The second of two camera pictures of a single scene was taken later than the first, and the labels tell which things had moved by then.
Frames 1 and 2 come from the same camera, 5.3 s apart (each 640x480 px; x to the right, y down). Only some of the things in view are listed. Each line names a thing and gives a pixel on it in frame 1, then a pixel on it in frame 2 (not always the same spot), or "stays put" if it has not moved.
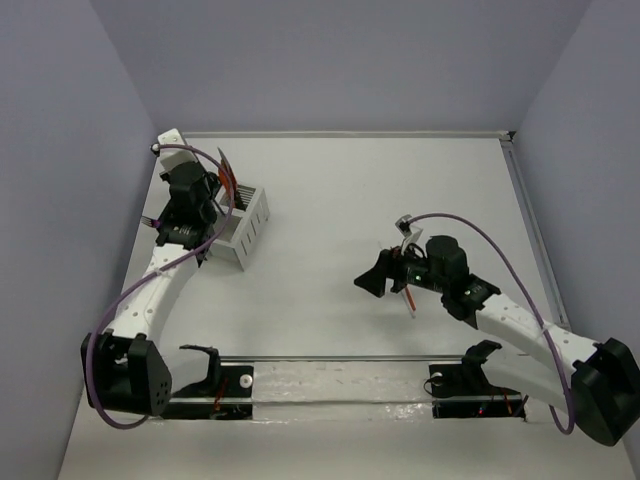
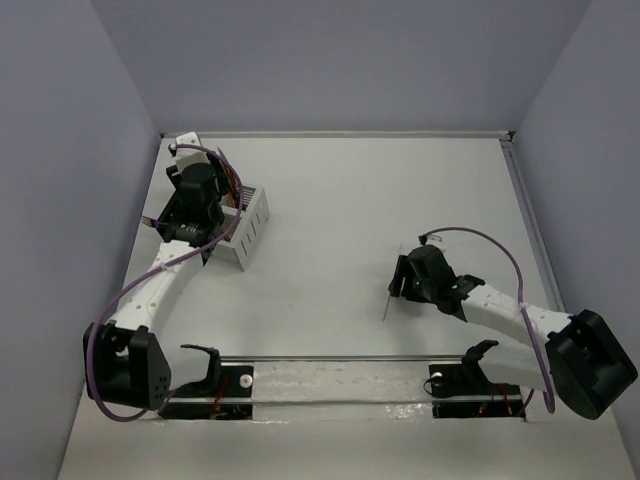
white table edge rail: [425, 134] stays put
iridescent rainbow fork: [151, 223] stays put
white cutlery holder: [243, 226] stays put
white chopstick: [413, 312] to [389, 295]
